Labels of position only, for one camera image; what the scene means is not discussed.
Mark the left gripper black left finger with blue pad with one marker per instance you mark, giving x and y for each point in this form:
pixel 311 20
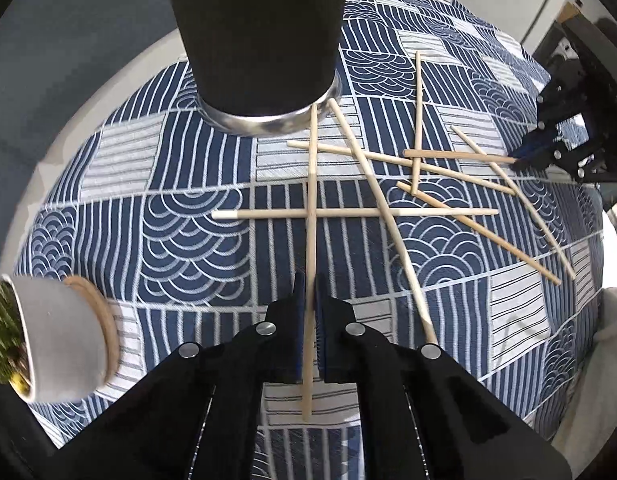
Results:
pixel 195 415

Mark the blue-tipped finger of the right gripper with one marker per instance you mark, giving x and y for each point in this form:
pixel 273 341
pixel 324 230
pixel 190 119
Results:
pixel 540 149

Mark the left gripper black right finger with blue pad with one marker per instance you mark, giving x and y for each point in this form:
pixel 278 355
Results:
pixel 423 416

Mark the round wooden coaster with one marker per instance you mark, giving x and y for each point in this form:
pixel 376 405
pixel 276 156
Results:
pixel 105 317

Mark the blue white patterned tablecloth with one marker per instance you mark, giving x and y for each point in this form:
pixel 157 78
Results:
pixel 132 215

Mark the small cactus white pot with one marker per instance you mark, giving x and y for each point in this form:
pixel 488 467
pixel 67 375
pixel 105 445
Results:
pixel 51 344

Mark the black cylindrical utensil holder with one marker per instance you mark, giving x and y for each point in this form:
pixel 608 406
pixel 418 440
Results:
pixel 262 67

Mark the dark grey backdrop cloth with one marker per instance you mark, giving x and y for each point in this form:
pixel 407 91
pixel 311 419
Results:
pixel 54 55

